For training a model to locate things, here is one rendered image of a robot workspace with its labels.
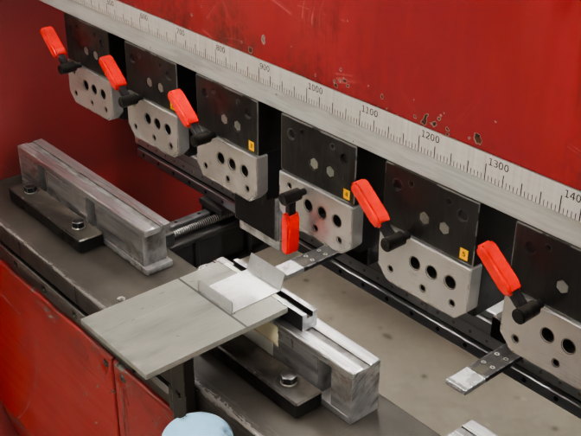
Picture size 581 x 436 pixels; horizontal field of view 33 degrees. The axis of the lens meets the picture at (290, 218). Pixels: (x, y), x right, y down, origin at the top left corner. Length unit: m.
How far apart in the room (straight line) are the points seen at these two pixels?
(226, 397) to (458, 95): 0.67
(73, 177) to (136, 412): 0.51
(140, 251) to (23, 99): 0.54
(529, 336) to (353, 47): 0.40
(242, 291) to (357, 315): 1.75
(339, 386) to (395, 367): 1.60
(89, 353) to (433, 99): 1.00
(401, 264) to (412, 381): 1.79
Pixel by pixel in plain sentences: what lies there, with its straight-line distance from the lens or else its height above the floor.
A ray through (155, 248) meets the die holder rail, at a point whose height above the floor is 0.92.
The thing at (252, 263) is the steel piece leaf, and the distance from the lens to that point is 1.60.
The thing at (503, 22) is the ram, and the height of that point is 1.55.
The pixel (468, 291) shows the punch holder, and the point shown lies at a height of 1.22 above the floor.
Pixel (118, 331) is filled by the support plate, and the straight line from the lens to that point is 1.48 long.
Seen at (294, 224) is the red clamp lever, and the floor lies 1.20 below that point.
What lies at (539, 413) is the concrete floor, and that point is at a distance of 2.97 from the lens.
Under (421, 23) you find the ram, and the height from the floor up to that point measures 1.52.
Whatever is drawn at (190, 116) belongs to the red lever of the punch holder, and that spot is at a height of 1.28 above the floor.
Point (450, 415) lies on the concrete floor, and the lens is 2.91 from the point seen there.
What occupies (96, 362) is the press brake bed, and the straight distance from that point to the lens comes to 1.89.
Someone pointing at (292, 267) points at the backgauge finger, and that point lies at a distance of 1.61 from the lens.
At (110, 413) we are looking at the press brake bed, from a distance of 1.93.
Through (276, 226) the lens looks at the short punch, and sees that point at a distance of 1.48.
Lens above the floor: 1.85
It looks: 29 degrees down
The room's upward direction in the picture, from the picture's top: 1 degrees clockwise
